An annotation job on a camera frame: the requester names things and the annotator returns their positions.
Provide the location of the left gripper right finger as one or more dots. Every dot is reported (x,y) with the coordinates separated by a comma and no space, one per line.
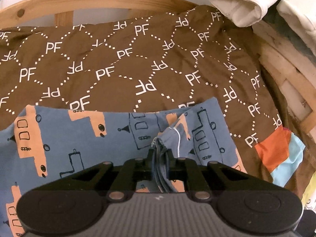
(187,171)

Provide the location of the wooden slat side frame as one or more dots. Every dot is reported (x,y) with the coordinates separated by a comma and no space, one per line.
(293,72)

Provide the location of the blue car-print pants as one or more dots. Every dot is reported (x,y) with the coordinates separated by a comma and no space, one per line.
(45,144)

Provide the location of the brown patterned bedspread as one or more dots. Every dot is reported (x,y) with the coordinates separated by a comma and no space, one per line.
(161,62)

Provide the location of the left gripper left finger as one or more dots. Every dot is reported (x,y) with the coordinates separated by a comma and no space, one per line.
(128,175)

